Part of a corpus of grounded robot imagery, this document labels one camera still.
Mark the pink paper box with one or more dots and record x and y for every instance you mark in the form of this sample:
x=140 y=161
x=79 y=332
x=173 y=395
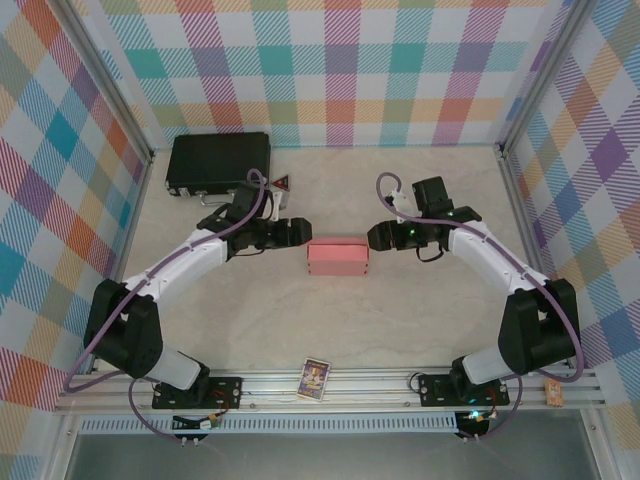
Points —
x=335 y=260

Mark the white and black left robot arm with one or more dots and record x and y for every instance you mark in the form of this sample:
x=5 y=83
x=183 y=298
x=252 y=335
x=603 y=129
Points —
x=170 y=270

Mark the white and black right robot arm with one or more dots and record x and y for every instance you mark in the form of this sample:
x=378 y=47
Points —
x=495 y=260

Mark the small red triangle sign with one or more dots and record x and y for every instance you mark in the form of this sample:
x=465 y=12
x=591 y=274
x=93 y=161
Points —
x=281 y=184

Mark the black carrying case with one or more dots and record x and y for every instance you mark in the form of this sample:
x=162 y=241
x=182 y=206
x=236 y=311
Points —
x=217 y=160

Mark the colourful card pack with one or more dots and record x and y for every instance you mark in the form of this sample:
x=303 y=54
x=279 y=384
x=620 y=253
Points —
x=312 y=380

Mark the small tan wooden block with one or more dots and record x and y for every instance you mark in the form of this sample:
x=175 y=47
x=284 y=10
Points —
x=553 y=393

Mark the grey metal panel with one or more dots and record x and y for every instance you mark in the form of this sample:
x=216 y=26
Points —
x=325 y=457

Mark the aluminium side rail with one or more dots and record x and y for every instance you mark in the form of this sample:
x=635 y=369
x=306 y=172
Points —
x=129 y=225
x=524 y=225

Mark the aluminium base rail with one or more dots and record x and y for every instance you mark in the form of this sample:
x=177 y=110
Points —
x=360 y=387

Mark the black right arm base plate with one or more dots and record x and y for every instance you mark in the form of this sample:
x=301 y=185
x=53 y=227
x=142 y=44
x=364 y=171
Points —
x=435 y=390

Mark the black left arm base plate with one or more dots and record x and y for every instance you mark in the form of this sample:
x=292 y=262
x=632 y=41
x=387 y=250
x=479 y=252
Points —
x=225 y=392

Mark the aluminium frame post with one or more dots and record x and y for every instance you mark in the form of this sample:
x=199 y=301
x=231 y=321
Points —
x=545 y=75
x=112 y=85

